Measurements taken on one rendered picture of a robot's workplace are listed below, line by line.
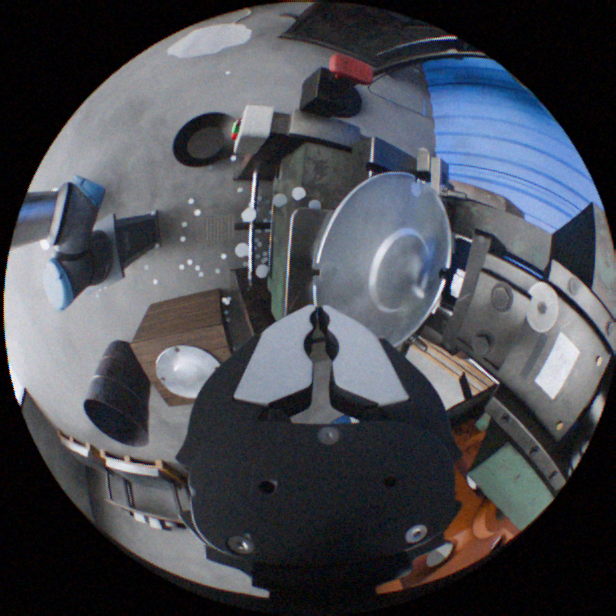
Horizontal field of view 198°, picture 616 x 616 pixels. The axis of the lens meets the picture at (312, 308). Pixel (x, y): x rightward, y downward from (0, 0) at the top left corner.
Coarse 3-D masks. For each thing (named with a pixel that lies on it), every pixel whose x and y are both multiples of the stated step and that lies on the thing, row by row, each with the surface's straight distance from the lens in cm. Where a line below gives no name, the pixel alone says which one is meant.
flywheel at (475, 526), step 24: (456, 432) 59; (480, 432) 65; (456, 480) 58; (480, 504) 62; (456, 528) 57; (480, 528) 60; (504, 528) 74; (456, 552) 60; (480, 552) 67; (408, 576) 53; (432, 576) 58
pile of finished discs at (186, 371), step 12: (168, 348) 79; (180, 348) 78; (192, 348) 78; (168, 360) 83; (180, 360) 82; (192, 360) 81; (204, 360) 81; (216, 360) 80; (168, 372) 88; (180, 372) 86; (192, 372) 85; (204, 372) 85; (168, 384) 93; (180, 384) 92; (192, 384) 90; (192, 396) 97
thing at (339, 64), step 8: (336, 56) 36; (344, 56) 38; (336, 64) 34; (344, 64) 36; (352, 64) 37; (360, 64) 38; (336, 72) 34; (344, 72) 34; (352, 72) 35; (360, 72) 36; (368, 72) 38; (352, 80) 35; (360, 80) 35; (368, 80) 36
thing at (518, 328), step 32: (480, 288) 26; (512, 288) 25; (544, 288) 27; (480, 320) 27; (512, 320) 26; (544, 320) 27; (576, 320) 30; (480, 352) 26; (512, 352) 30; (544, 352) 30; (576, 352) 31; (608, 352) 34; (512, 384) 31; (544, 384) 31; (576, 384) 33; (544, 416) 34; (576, 416) 36
